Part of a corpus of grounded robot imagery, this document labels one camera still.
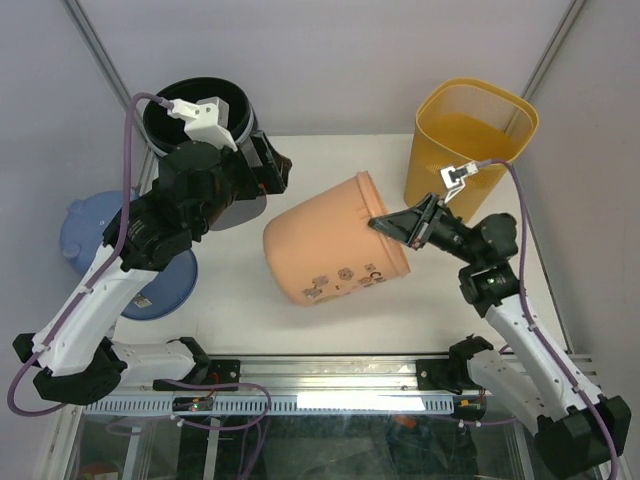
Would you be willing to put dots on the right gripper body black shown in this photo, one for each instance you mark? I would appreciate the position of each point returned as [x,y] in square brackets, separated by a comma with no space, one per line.
[448,234]

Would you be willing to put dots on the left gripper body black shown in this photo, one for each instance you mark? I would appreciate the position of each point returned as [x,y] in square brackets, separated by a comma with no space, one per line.
[249,180]

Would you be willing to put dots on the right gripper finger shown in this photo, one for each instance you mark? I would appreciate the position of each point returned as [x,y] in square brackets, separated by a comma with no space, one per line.
[407,228]
[426,209]

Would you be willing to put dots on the peach plastic bucket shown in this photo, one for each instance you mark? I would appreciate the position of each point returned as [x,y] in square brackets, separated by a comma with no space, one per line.
[324,248]

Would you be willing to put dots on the black plastic bin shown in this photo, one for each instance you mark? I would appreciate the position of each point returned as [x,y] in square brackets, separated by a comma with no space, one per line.
[199,88]

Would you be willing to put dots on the yellow mesh waste bin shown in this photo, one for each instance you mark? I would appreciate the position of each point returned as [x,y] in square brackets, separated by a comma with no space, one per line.
[465,120]

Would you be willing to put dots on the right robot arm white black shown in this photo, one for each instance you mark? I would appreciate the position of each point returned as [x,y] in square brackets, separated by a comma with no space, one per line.
[575,427]

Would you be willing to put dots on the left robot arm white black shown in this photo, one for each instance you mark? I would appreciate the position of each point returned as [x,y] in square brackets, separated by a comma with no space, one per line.
[77,363]

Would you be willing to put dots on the grey slotted waste bin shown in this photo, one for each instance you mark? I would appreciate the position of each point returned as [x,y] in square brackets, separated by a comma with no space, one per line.
[239,212]

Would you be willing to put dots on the light grey inner bin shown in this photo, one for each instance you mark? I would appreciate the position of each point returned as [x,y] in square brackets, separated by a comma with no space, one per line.
[161,149]

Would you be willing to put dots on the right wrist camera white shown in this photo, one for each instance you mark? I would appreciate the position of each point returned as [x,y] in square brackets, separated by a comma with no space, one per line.
[454,179]

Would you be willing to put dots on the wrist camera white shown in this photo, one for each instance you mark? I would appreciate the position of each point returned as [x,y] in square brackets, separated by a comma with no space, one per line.
[454,179]
[204,121]

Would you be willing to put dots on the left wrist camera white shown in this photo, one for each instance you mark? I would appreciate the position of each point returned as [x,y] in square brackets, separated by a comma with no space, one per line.
[204,121]

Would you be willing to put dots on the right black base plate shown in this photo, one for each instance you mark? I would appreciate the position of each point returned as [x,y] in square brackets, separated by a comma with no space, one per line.
[443,374]

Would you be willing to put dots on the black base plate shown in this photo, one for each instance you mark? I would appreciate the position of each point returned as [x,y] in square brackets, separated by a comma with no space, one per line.
[219,371]
[443,374]

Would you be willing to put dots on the white slotted cable duct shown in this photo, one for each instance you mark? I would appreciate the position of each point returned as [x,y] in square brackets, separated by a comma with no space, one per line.
[306,403]

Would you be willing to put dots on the aluminium mounting rail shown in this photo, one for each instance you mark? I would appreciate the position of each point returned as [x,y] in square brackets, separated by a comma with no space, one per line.
[320,372]

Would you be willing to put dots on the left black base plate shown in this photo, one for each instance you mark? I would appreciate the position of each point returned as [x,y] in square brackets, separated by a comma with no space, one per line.
[219,371]

